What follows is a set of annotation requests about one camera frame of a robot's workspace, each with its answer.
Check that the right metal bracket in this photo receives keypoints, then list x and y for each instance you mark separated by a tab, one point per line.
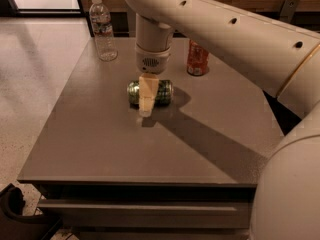
287	10

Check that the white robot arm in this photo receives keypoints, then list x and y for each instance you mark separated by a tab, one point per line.
282	60

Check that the green soda can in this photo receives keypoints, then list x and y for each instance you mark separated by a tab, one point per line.
164	94

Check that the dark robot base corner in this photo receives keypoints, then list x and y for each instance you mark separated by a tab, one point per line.
15	226

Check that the orange soda can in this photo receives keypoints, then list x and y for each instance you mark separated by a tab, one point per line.
197	60

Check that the clear plastic water bottle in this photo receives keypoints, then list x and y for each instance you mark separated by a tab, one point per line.
100	20

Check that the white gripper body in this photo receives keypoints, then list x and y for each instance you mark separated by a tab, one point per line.
152	61

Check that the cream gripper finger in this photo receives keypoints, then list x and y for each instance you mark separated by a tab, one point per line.
148	88

